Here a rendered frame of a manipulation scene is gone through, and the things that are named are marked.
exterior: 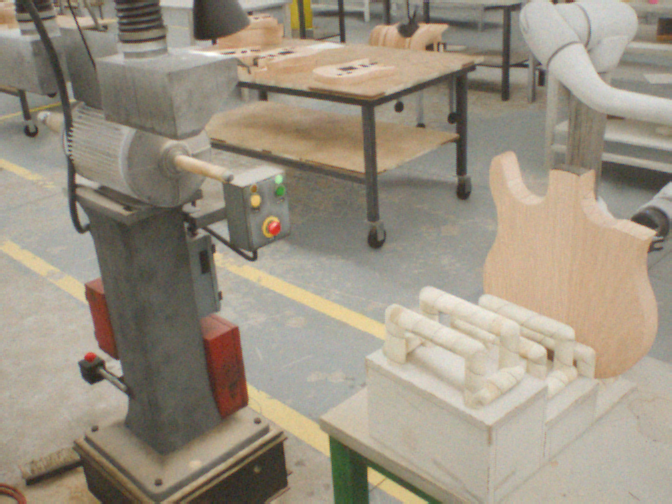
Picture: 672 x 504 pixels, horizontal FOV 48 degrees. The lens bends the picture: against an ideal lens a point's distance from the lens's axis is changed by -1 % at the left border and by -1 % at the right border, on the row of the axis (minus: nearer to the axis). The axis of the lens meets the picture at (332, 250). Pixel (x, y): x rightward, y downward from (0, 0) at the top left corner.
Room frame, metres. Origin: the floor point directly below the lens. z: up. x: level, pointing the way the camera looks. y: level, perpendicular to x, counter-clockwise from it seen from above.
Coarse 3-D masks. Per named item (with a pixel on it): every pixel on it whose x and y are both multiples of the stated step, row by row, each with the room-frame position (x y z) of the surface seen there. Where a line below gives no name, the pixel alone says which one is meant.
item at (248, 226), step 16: (240, 176) 2.04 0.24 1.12; (256, 176) 2.03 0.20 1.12; (272, 176) 2.02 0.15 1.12; (224, 192) 2.01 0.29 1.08; (240, 192) 1.96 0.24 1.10; (256, 192) 1.98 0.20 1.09; (272, 192) 2.01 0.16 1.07; (240, 208) 1.96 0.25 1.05; (256, 208) 1.97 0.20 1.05; (272, 208) 2.01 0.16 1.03; (288, 208) 2.05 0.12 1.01; (240, 224) 1.97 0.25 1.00; (256, 224) 1.97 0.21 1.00; (288, 224) 2.05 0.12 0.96; (224, 240) 2.04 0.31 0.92; (240, 240) 1.98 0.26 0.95; (256, 240) 1.96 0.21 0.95; (272, 240) 2.00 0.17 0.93; (256, 256) 2.01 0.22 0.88
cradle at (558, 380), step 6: (570, 366) 1.09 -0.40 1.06; (558, 372) 1.07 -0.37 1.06; (564, 372) 1.07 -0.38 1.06; (570, 372) 1.08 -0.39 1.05; (576, 372) 1.08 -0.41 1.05; (546, 378) 1.06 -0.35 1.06; (552, 378) 1.06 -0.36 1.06; (558, 378) 1.06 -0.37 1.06; (564, 378) 1.06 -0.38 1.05; (570, 378) 1.07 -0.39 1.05; (552, 384) 1.05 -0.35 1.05; (558, 384) 1.05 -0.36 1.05; (564, 384) 1.06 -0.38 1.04; (552, 390) 1.04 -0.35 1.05; (558, 390) 1.05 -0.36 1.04
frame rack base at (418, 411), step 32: (416, 352) 1.10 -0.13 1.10; (448, 352) 1.09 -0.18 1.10; (384, 384) 1.06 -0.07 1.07; (416, 384) 1.01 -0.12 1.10; (448, 384) 1.00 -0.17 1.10; (544, 384) 0.98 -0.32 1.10; (384, 416) 1.07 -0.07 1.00; (416, 416) 1.01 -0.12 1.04; (448, 416) 0.95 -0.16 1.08; (480, 416) 0.92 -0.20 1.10; (512, 416) 0.93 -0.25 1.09; (544, 416) 0.98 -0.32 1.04; (416, 448) 1.01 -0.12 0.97; (448, 448) 0.95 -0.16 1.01; (480, 448) 0.91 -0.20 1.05; (512, 448) 0.93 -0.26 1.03; (448, 480) 0.95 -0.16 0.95; (480, 480) 0.90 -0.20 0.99; (512, 480) 0.93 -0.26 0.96
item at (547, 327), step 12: (480, 300) 1.23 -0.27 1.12; (492, 300) 1.21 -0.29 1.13; (504, 300) 1.21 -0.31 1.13; (492, 312) 1.20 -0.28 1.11; (504, 312) 1.18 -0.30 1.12; (516, 312) 1.17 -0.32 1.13; (528, 312) 1.16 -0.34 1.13; (528, 324) 1.14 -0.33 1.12; (540, 324) 1.13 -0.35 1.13; (552, 324) 1.11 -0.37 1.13; (564, 324) 1.11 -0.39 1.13; (552, 336) 1.10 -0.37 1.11; (564, 336) 1.09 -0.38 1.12
